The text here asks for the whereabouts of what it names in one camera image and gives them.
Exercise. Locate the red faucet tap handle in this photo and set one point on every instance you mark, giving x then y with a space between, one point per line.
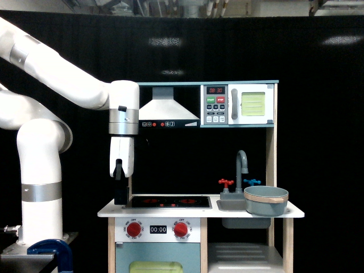
226 184

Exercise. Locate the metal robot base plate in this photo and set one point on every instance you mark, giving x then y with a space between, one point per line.
15 259

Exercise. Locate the toy range hood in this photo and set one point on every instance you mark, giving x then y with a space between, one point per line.
163 112

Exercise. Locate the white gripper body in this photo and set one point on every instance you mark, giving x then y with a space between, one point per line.
122 147

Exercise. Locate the wooden toy kitchen frame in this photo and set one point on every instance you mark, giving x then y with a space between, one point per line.
190 162

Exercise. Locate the blue faucet tap handle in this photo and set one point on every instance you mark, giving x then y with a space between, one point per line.
252 182

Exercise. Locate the left red oven knob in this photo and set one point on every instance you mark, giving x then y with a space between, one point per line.
133 229

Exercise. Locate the right red oven knob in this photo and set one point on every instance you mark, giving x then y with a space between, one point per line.
180 229

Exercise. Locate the grey toy faucet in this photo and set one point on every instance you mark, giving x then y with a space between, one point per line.
241 168

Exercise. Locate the toy microwave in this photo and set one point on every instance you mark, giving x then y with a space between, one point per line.
237 104

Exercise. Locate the grey toy sink basin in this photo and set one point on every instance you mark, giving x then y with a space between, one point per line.
239 206

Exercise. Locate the red oven knob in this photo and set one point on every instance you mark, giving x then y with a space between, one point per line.
180 229
133 229

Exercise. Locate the blue C-clamp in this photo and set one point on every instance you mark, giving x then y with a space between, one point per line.
59 248

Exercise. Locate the grey toy pot bowl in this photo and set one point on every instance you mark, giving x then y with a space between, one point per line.
266 201

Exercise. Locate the black toy stovetop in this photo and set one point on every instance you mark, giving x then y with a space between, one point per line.
169 202

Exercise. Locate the oven timer display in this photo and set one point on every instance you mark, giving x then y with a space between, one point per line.
158 229

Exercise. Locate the teal toy oven door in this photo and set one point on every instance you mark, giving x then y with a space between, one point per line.
187 254

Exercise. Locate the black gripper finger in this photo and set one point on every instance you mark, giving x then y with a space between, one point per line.
121 196
118 171

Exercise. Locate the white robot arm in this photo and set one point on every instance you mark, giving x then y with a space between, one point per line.
42 136

